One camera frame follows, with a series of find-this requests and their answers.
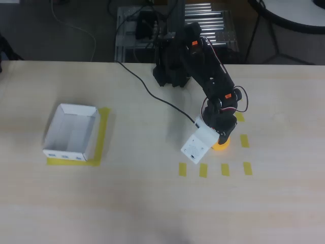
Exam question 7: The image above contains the yellow rubber duck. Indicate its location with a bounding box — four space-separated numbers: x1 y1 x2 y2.
211 137 232 152

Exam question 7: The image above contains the white cardboard box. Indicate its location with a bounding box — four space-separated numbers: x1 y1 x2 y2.
42 103 100 162

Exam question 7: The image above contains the metal roller rack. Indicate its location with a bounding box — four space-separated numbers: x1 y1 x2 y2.
114 3 240 63

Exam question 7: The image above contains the yellow L-shaped tape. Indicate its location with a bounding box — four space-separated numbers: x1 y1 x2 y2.
46 107 111 167

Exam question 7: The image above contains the black device on rack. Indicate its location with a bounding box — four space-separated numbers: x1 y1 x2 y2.
135 11 156 40

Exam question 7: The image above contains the white round table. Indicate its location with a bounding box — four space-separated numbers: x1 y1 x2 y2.
248 0 325 34

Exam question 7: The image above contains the dark object at edge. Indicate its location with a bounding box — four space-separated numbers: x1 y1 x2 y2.
0 30 25 74

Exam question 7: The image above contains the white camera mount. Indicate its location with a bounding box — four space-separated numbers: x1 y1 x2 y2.
180 115 220 166

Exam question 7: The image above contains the black cable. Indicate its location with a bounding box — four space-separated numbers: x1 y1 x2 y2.
115 60 202 128

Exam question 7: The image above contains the black table leg frame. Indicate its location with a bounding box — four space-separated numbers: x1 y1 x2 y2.
244 7 316 65

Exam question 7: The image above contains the white cable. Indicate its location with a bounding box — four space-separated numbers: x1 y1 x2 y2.
50 0 98 62

